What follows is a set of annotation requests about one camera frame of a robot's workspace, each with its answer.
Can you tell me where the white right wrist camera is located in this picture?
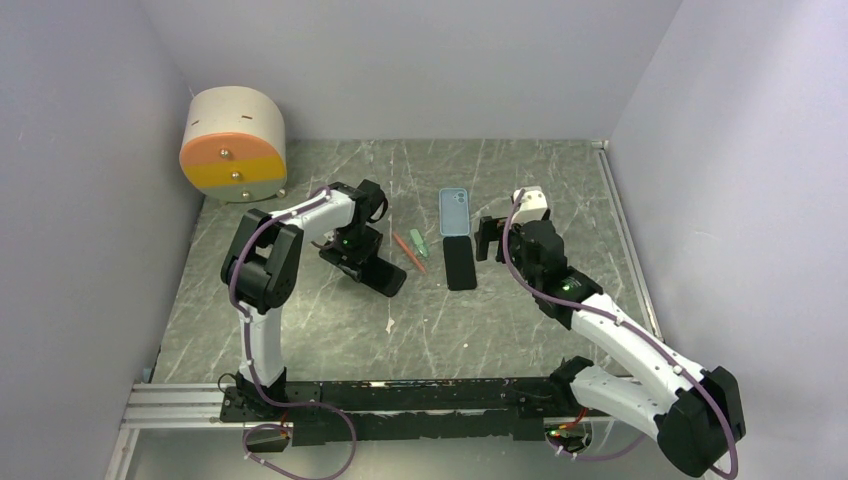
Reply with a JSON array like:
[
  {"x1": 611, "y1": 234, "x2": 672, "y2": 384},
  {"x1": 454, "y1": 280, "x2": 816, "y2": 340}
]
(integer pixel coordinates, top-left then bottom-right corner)
[{"x1": 511, "y1": 186, "x2": 549, "y2": 224}]

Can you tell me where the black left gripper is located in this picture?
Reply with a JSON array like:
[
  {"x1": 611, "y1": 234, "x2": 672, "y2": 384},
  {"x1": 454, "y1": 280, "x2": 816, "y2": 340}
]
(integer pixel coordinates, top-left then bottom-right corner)
[{"x1": 320, "y1": 224, "x2": 382, "y2": 281}]

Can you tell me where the light blue phone case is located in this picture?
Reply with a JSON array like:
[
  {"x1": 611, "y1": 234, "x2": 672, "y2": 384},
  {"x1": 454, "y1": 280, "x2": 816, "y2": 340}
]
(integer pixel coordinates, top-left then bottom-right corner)
[{"x1": 438, "y1": 187, "x2": 471, "y2": 237}]

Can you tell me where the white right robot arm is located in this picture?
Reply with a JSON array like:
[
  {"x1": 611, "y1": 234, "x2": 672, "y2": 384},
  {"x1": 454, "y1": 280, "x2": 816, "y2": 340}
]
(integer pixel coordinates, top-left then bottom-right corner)
[{"x1": 474, "y1": 216, "x2": 746, "y2": 479}]

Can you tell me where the aluminium frame rail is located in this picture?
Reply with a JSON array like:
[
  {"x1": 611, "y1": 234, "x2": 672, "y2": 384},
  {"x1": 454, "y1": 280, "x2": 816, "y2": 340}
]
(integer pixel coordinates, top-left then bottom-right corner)
[{"x1": 590, "y1": 140, "x2": 665, "y2": 341}]

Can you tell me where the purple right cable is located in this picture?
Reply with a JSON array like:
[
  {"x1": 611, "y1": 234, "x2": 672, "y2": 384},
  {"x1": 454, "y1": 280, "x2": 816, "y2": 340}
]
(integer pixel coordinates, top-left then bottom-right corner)
[{"x1": 546, "y1": 423, "x2": 647, "y2": 463}]

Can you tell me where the orange pen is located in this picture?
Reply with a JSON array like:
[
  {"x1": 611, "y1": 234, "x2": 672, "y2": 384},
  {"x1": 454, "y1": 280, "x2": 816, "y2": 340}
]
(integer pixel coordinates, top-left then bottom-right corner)
[{"x1": 392, "y1": 232, "x2": 427, "y2": 274}]

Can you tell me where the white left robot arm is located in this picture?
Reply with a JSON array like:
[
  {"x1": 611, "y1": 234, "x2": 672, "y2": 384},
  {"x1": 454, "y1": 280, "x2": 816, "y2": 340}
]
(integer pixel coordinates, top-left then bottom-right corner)
[{"x1": 221, "y1": 180, "x2": 407, "y2": 420}]

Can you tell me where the round drawer cabinet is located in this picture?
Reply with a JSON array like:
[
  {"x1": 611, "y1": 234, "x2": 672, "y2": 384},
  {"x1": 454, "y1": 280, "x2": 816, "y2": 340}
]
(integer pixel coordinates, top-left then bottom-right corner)
[{"x1": 179, "y1": 86, "x2": 288, "y2": 203}]

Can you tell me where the black phone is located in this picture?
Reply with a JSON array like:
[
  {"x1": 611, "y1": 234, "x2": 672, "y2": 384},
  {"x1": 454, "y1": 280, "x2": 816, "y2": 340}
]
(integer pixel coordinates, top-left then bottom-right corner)
[{"x1": 361, "y1": 256, "x2": 407, "y2": 298}]

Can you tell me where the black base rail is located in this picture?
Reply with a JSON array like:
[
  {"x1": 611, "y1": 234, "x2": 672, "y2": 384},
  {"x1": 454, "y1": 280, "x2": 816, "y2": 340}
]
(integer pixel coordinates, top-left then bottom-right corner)
[{"x1": 219, "y1": 377, "x2": 597, "y2": 452}]

